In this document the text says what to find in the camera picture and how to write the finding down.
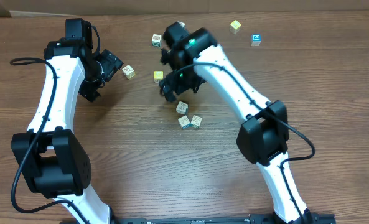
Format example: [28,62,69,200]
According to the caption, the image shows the white block top centre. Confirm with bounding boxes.
[177,21,185,28]

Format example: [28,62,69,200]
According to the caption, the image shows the bee block blue side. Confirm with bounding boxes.
[178,115,191,129]

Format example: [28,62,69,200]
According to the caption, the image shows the elephant block green side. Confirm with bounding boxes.
[190,115,202,129]

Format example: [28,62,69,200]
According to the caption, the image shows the cardboard backdrop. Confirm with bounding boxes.
[0,0,369,17]

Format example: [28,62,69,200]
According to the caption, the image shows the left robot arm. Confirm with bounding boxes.
[11,18,123,223]

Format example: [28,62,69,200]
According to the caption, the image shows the white block blue side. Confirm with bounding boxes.
[176,101,189,115]

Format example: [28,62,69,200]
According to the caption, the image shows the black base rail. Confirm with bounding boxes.
[59,213,337,224]

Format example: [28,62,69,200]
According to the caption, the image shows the blue top block far right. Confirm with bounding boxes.
[251,34,261,47]

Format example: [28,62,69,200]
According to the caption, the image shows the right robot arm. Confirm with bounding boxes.
[159,21,312,223]

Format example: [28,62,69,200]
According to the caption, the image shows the white block yellow side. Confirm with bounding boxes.
[122,65,136,79]

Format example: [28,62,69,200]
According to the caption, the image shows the pineapple block green side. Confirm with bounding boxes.
[151,34,162,47]

